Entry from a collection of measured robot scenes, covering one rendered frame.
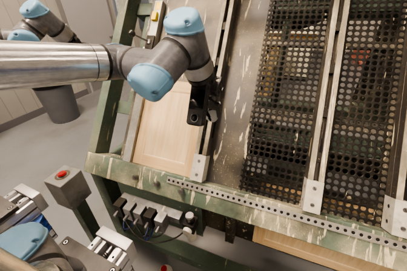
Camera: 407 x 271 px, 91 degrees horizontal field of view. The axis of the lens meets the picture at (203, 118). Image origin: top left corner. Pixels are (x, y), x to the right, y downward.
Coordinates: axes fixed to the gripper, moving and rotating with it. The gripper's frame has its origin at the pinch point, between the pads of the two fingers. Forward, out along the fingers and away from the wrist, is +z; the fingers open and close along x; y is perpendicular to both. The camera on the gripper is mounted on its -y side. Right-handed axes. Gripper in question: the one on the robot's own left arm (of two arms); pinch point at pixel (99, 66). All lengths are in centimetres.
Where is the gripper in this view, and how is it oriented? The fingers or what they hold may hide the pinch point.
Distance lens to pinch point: 115.2
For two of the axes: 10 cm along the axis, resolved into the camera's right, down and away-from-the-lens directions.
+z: 2.7, 3.8, 8.9
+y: 8.5, 3.4, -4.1
